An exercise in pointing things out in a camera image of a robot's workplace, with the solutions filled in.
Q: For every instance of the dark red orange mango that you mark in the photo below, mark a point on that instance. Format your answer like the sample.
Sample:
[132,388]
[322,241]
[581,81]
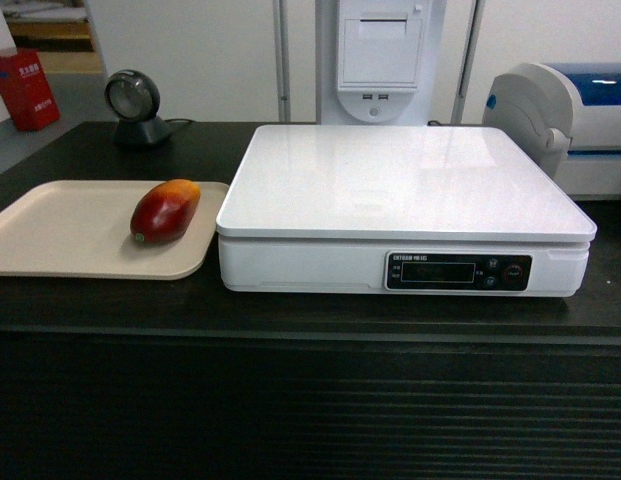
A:
[165,212]

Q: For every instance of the white checkout scale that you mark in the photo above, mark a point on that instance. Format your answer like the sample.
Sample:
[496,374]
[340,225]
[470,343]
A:
[398,210]

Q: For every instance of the black checkout counter cabinet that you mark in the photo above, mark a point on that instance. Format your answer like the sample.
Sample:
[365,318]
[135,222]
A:
[185,379]

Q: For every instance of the white receipt printer kiosk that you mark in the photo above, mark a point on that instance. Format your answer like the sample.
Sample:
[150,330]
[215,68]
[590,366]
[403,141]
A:
[376,61]

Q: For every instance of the black round barcode scanner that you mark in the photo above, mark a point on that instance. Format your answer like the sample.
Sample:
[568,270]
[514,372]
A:
[135,99]

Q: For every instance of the beige plastic tray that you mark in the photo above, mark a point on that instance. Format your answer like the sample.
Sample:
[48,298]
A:
[81,229]

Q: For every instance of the white blue label printer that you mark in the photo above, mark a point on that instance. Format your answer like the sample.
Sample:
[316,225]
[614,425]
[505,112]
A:
[567,118]

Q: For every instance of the red fire extinguisher box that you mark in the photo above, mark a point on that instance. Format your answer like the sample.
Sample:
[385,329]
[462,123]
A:
[25,90]

